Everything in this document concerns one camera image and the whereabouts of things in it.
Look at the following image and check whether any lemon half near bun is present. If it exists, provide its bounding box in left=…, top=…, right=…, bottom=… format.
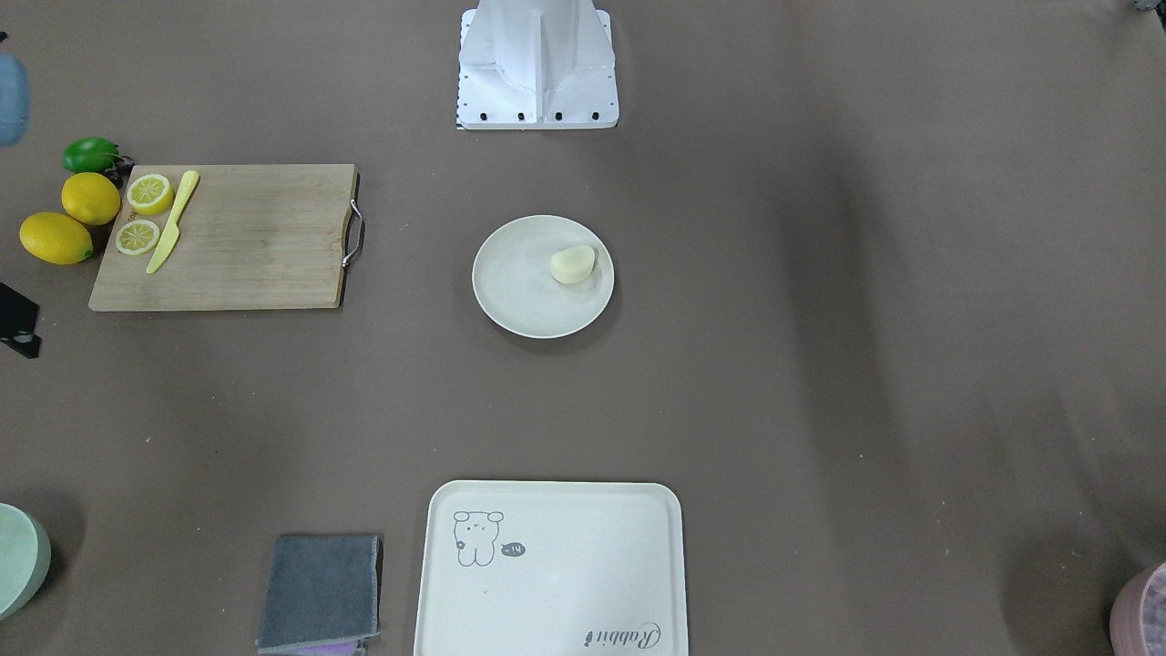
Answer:
left=114, top=219, right=161, bottom=256

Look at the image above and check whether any wooden cutting board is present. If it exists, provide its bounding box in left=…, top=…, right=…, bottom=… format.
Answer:
left=87, top=163, right=361, bottom=312

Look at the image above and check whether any whole lemon lower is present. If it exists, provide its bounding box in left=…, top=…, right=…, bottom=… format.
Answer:
left=61, top=172, right=121, bottom=227

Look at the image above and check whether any mint green bowl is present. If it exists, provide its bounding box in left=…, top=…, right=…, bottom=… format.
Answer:
left=1, top=503, right=51, bottom=620

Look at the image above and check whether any whole lemon upper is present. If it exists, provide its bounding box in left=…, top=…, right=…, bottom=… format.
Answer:
left=17, top=212, right=93, bottom=264

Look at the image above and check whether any lemon half near edge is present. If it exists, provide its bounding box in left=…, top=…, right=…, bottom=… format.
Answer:
left=126, top=174, right=175, bottom=216

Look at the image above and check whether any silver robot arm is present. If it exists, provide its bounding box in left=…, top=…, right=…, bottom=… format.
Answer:
left=0, top=54, right=31, bottom=147

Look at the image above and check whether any white camera pole base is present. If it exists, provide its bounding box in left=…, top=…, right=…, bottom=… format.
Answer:
left=455, top=1, right=620, bottom=131

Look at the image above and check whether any yellow plastic knife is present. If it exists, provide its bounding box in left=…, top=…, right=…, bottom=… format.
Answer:
left=146, top=169, right=201, bottom=274

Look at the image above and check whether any whole lemon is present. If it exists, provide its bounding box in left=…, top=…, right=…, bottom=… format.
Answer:
left=17, top=212, right=93, bottom=264
left=61, top=172, right=121, bottom=227

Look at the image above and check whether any pink bowl with ice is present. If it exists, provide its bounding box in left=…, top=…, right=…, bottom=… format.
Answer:
left=1110, top=563, right=1165, bottom=655

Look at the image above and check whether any green lime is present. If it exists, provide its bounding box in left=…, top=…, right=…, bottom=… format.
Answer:
left=61, top=137, right=121, bottom=174

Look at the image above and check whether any white rabbit tray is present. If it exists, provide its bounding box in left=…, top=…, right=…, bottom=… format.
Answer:
left=414, top=480, right=690, bottom=655

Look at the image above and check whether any round white plate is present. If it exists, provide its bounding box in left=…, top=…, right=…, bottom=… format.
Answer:
left=471, top=213, right=616, bottom=339

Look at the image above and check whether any grey folded cloth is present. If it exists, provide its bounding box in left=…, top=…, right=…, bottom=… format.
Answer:
left=257, top=532, right=382, bottom=655

